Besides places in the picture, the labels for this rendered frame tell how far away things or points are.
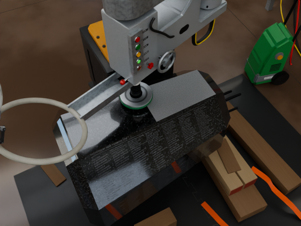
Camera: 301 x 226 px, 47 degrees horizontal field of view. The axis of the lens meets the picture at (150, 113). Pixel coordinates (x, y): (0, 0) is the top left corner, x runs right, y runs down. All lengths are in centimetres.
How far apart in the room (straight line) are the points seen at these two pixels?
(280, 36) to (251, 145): 101
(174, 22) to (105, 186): 106
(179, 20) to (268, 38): 153
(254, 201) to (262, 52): 139
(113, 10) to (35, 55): 247
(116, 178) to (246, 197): 111
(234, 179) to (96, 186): 111
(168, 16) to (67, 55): 212
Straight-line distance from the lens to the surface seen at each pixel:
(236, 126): 318
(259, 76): 355
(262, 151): 310
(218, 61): 382
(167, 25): 198
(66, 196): 299
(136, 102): 224
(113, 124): 222
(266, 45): 342
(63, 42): 412
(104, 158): 216
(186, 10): 204
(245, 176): 281
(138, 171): 223
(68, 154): 172
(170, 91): 237
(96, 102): 202
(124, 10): 167
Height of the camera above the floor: 269
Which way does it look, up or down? 54 degrees down
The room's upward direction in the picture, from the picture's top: 2 degrees counter-clockwise
